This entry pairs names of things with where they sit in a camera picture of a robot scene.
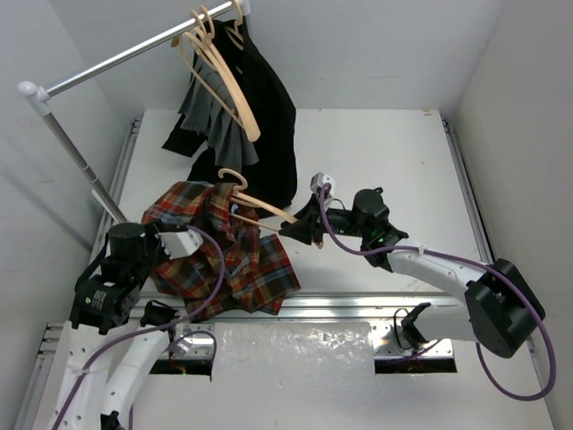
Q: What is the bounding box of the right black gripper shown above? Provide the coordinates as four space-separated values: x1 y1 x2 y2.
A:
279 193 370 245

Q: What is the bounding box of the beige hanger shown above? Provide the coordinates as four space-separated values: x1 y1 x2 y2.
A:
185 6 261 142
218 168 324 249
224 0 244 51
170 30 234 108

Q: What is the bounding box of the plaid flannel shirt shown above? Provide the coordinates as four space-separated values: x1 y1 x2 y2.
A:
141 182 301 320

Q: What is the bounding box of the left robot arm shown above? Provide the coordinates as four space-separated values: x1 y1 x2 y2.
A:
48 221 203 429

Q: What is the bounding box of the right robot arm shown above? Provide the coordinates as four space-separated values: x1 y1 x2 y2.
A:
279 187 545 358

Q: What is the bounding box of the beige hanger under black garment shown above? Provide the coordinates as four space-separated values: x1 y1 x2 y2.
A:
224 0 244 51

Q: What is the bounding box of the metal rack upright pole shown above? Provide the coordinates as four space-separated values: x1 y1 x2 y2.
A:
43 113 127 223

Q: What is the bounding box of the grey pleated skirt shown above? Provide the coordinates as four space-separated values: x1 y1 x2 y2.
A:
179 73 259 171

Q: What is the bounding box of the black hanging garment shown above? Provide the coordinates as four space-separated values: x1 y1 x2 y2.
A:
162 20 297 209

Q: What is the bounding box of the white front cover board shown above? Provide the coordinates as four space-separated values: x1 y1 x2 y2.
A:
134 322 552 429

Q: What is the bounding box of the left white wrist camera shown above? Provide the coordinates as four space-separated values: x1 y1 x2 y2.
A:
158 229 203 260

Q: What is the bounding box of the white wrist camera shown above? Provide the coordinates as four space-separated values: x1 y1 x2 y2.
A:
310 172 336 198
158 229 203 260

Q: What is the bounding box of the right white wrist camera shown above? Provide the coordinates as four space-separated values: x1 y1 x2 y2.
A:
310 172 336 198

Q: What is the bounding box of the aluminium mounting rail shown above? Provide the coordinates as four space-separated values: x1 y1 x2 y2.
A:
39 290 529 359

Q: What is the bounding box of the metal clothes rack rail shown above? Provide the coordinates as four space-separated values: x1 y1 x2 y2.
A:
17 1 251 116

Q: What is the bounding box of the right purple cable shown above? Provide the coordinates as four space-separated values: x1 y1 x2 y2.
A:
316 182 557 400

